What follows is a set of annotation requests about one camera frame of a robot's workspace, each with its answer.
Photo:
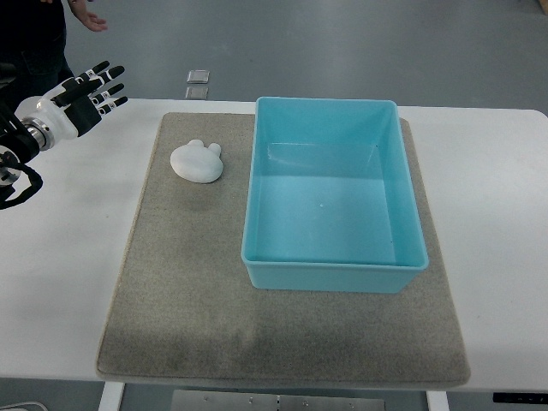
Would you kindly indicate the lower floor socket plate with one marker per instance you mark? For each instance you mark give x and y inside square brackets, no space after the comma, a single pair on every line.
[197,92]

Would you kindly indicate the blue plastic box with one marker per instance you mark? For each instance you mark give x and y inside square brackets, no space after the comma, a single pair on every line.
[331,204]

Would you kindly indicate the grey felt mat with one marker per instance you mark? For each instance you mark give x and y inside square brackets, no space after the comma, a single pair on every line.
[184,310]

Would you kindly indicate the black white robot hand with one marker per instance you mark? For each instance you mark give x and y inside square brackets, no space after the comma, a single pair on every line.
[77,105]

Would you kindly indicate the upper floor socket plate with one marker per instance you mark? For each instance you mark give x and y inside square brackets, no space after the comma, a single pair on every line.
[198,76]

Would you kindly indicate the white rabbit toy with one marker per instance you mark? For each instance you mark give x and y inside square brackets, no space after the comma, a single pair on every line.
[196,162]

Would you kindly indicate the person's hand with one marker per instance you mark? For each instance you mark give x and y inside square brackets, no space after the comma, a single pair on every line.
[86,17]

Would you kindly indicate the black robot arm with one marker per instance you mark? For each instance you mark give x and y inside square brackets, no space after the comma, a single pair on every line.
[21,141]

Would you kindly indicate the metal table base plate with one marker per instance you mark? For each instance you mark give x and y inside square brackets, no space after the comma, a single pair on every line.
[213,400]

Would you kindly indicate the person in dark clothes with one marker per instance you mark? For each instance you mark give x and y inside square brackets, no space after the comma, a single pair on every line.
[33,40]

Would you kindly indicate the black table control panel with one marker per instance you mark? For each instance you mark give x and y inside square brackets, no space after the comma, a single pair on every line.
[520,398]

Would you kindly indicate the floor socket plate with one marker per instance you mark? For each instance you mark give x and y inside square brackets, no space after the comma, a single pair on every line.
[197,92]
[198,76]

